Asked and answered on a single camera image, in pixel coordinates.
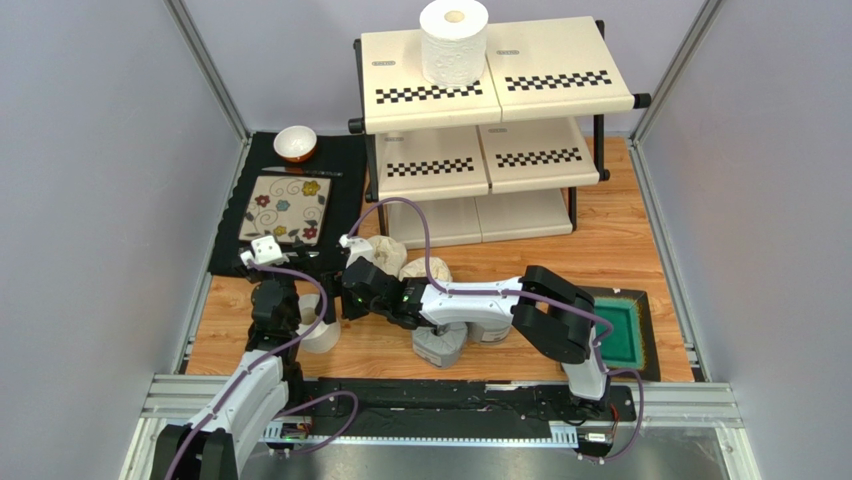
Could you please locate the grey wrapped roll left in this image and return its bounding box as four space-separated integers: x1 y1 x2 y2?
411 323 468 369

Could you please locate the floral square plate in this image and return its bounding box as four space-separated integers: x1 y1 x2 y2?
238 175 332 245

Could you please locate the green square dish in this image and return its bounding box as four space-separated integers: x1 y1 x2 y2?
583 286 662 382

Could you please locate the black cloth placemat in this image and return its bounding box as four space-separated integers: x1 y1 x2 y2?
208 133 367 277

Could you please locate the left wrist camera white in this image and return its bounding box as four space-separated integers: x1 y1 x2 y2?
239 235 288 267

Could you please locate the beige roll front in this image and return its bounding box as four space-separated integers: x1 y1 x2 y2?
397 256 454 284

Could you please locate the grey wrapped roll right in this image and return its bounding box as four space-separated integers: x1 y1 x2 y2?
467 323 511 345

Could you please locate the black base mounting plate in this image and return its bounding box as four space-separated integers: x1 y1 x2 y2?
288 378 637 439

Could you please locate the white and orange bowl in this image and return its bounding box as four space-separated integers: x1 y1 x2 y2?
273 125 318 163

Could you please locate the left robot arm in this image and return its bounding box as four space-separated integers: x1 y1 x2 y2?
150 236 320 479

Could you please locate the cream checkered three-tier shelf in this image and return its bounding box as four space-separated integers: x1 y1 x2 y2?
349 17 653 248

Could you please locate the beige wrapped roll back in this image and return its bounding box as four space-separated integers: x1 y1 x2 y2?
367 235 408 277

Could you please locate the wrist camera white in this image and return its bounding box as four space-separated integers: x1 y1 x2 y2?
239 235 288 267
339 235 375 268

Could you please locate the beige roll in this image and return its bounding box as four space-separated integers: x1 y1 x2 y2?
367 235 408 277
397 256 454 284

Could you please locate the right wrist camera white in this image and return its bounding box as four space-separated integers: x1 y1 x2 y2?
339 235 375 268

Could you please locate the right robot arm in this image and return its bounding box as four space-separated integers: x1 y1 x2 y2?
333 258 612 402

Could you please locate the white paper roll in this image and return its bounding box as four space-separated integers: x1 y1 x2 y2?
297 294 341 354
419 0 489 88

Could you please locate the grey wrapped roll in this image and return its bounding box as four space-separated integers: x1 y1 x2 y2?
411 323 468 369
467 323 511 345

